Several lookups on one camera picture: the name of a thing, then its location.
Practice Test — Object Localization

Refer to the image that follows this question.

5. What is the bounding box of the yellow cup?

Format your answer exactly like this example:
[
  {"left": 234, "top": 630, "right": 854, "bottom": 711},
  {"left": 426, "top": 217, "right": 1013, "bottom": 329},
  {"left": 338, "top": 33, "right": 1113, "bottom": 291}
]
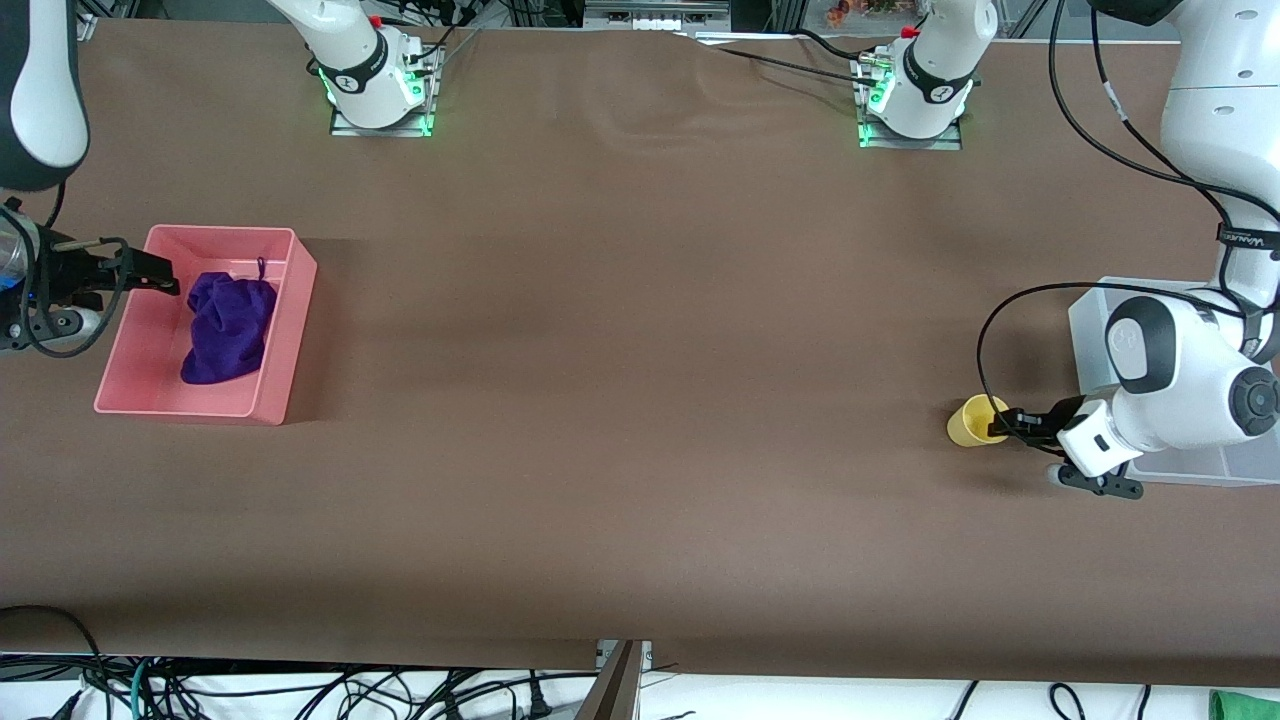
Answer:
[{"left": 946, "top": 394, "right": 1012, "bottom": 448}]

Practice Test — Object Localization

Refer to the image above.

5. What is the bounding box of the purple cloth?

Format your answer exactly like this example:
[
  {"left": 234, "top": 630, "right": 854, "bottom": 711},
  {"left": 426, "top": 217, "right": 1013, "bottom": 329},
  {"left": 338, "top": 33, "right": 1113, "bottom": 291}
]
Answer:
[{"left": 180, "top": 257, "right": 280, "bottom": 388}]

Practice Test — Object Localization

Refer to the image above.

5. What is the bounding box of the clear plastic bin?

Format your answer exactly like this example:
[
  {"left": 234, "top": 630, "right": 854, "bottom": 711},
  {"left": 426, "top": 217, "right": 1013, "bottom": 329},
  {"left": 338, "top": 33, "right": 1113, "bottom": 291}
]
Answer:
[{"left": 1067, "top": 277, "right": 1280, "bottom": 488}]

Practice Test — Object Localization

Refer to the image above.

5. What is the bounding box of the pink plastic bin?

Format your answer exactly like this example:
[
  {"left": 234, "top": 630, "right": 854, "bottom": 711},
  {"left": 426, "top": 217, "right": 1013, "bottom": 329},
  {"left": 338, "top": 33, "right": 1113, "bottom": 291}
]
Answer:
[{"left": 93, "top": 226, "right": 319, "bottom": 428}]

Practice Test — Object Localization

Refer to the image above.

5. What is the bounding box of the green fabric item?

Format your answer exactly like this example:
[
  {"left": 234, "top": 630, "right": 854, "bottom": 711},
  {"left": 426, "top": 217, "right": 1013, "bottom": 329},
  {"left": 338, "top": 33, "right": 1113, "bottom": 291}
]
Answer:
[{"left": 1208, "top": 688, "right": 1280, "bottom": 720}]

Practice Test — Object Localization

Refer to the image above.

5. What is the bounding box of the orange background object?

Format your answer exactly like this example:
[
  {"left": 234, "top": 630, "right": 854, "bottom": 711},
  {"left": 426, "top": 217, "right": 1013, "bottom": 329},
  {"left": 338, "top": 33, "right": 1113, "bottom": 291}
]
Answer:
[{"left": 825, "top": 0, "right": 903, "bottom": 27}]

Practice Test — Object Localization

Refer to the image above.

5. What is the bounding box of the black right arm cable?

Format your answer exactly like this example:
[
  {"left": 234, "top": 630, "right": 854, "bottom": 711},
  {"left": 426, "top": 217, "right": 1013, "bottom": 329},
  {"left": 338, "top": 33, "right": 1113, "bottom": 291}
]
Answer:
[{"left": 0, "top": 180, "right": 133, "bottom": 358}]

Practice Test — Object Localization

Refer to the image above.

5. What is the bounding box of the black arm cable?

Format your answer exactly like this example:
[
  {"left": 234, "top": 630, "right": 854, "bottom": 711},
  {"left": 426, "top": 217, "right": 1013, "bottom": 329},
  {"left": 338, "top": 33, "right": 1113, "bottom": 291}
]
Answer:
[
  {"left": 0, "top": 180, "right": 133, "bottom": 358},
  {"left": 976, "top": 0, "right": 1280, "bottom": 463}
]

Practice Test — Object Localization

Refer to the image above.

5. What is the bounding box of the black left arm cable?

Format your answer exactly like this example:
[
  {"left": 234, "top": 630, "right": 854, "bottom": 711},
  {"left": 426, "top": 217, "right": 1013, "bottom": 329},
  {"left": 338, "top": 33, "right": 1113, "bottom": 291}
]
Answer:
[{"left": 976, "top": 0, "right": 1280, "bottom": 463}]

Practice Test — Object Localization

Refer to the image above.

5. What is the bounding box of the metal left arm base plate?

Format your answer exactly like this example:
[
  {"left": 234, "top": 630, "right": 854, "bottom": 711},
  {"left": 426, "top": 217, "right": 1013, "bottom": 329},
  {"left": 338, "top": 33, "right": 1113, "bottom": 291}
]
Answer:
[{"left": 857, "top": 55, "right": 967, "bottom": 151}]

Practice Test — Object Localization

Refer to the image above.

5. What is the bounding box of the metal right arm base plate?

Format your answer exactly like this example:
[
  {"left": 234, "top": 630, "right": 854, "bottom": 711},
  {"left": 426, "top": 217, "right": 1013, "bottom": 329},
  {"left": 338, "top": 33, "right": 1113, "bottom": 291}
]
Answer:
[{"left": 329, "top": 45, "right": 440, "bottom": 138}]

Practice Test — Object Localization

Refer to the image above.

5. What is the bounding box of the black looped floor cable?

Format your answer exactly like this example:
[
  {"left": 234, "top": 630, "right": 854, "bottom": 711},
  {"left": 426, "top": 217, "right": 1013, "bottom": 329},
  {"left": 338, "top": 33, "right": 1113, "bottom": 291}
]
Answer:
[{"left": 0, "top": 604, "right": 107, "bottom": 701}]

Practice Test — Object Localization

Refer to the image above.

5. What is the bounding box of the short black table cable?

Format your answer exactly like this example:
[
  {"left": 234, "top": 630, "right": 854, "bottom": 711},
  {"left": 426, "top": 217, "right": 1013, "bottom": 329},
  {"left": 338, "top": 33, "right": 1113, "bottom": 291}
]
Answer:
[{"left": 795, "top": 27, "right": 873, "bottom": 63}]

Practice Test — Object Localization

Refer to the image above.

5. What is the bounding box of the long black table cable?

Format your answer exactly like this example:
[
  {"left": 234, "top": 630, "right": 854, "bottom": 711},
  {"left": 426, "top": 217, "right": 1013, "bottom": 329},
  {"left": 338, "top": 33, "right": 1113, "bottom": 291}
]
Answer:
[{"left": 678, "top": 32, "right": 885, "bottom": 91}]

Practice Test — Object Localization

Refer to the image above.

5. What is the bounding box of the metal table bracket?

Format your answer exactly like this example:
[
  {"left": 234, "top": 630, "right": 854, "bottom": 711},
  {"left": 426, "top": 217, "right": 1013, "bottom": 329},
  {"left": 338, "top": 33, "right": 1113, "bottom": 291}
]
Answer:
[{"left": 578, "top": 640, "right": 653, "bottom": 720}]

